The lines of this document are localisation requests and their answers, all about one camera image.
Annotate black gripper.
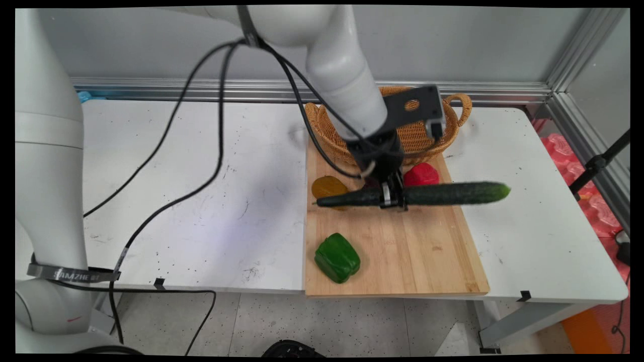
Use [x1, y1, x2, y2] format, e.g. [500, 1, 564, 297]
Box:
[347, 130, 408, 210]

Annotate long dark green cucumber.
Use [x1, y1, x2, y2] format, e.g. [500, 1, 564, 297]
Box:
[314, 181, 512, 209]

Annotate red bell pepper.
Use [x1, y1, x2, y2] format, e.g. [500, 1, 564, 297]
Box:
[402, 162, 440, 188]

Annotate light wooden cutting board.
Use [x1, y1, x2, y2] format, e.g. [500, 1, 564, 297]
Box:
[304, 136, 490, 297]

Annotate yellow bell pepper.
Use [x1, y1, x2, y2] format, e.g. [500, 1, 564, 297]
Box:
[311, 175, 350, 211]

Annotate green bell pepper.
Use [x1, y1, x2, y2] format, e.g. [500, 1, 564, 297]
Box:
[314, 232, 361, 284]

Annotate round black object on floor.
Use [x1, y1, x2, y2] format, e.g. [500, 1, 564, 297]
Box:
[262, 339, 325, 357]

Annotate black tripod stand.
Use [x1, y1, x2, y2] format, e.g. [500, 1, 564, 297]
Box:
[569, 130, 630, 194]

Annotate red foam puzzle mats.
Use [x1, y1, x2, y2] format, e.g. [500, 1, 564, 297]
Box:
[533, 118, 630, 352]

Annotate small black device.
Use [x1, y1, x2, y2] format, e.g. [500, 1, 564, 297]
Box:
[616, 230, 630, 266]

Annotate orange floor mat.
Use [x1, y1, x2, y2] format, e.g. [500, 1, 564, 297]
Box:
[561, 307, 617, 354]

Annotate woven wicker basket with handles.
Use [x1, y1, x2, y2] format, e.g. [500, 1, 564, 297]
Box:
[304, 85, 472, 166]

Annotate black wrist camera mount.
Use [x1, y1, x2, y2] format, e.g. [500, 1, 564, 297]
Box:
[383, 85, 446, 139]

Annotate black cable to gripper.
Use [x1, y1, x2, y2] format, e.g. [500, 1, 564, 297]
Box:
[262, 43, 383, 179]

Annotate aluminium profile frame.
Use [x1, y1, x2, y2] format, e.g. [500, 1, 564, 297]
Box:
[70, 8, 630, 232]

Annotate long black arm cable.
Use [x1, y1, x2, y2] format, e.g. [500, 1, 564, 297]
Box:
[83, 40, 252, 218]
[108, 40, 239, 347]

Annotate white table leg frame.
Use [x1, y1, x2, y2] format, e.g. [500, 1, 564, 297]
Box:
[473, 301, 599, 352]

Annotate black strap on arm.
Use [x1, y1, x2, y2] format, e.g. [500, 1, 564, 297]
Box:
[236, 5, 262, 48]

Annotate grey printed velcro strap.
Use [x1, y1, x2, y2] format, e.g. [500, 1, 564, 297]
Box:
[28, 254, 121, 282]

